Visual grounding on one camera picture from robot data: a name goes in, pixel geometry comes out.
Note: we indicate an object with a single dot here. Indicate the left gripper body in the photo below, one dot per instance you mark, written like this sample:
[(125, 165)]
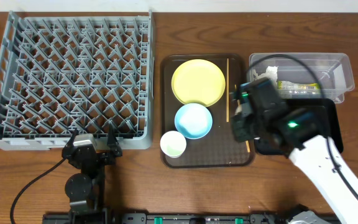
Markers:
[(91, 152)]

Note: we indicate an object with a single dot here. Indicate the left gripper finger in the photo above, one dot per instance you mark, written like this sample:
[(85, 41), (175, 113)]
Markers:
[(69, 144), (112, 142)]

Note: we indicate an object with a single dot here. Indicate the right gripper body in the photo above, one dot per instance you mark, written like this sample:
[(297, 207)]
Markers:
[(246, 129)]

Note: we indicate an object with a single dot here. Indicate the green wrapper packet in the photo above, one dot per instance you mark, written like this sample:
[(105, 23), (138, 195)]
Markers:
[(286, 85)]

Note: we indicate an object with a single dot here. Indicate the white cup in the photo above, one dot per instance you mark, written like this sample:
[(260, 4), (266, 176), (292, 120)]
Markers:
[(173, 144)]

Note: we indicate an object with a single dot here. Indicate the light blue bowl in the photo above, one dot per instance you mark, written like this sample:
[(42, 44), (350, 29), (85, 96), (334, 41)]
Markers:
[(193, 120)]

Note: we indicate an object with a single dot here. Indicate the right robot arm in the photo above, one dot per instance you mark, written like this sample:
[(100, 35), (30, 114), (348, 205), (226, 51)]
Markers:
[(302, 137)]

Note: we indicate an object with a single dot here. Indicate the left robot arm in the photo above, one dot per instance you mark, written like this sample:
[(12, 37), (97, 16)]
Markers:
[(85, 189)]

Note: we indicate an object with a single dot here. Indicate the black waste tray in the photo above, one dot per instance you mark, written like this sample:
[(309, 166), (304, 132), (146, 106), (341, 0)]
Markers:
[(324, 108)]

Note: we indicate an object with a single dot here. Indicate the right wooden chopstick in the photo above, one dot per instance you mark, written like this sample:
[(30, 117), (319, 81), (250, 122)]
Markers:
[(247, 146)]

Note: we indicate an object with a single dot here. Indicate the wooden chopstick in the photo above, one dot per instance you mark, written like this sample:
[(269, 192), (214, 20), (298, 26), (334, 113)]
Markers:
[(247, 146), (227, 90)]

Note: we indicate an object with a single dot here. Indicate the crumpled white tissue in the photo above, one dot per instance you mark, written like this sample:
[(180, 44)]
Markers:
[(270, 73)]

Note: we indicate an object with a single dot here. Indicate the clear plastic bin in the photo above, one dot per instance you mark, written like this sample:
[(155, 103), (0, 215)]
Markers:
[(333, 70)]

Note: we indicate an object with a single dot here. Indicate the brown serving tray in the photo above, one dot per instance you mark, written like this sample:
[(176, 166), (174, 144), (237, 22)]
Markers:
[(218, 148)]

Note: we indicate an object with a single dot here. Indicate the left wooden chopstick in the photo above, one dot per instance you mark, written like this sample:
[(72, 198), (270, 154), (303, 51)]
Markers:
[(227, 90)]

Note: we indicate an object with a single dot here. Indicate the yellow plate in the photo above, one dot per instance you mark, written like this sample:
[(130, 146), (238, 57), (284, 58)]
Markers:
[(198, 81)]

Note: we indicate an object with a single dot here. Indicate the grey dish rack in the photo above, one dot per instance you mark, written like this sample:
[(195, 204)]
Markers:
[(86, 74)]

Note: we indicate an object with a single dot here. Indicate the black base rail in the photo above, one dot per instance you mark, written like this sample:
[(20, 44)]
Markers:
[(141, 218)]

